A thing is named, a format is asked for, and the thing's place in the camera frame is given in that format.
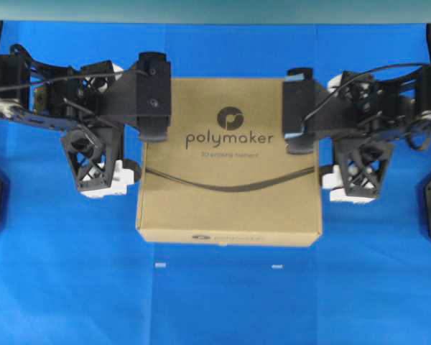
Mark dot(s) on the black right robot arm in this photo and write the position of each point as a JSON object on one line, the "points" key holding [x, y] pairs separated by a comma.
{"points": [[356, 106]]}

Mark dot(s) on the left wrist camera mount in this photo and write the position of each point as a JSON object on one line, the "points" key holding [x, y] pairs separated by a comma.
{"points": [[97, 162]]}

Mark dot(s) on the teal backdrop board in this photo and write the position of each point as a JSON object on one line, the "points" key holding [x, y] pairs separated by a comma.
{"points": [[221, 12]]}

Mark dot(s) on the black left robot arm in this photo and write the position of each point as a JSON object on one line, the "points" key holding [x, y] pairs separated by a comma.
{"points": [[95, 101]]}

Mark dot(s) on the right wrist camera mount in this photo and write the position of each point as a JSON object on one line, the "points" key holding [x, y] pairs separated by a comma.
{"points": [[358, 170]]}

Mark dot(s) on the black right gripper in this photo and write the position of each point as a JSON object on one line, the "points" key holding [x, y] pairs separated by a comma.
{"points": [[308, 107]]}

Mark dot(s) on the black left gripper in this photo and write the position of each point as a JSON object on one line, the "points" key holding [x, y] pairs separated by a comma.
{"points": [[141, 97]]}

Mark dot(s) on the brown polymaker cardboard box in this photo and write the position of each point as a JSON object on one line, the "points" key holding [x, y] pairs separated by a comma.
{"points": [[223, 175]]}

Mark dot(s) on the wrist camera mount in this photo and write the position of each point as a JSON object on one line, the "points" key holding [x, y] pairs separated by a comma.
{"points": [[97, 162], [358, 170]]}

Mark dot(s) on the blue table mat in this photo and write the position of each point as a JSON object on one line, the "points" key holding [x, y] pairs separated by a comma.
{"points": [[75, 271]]}

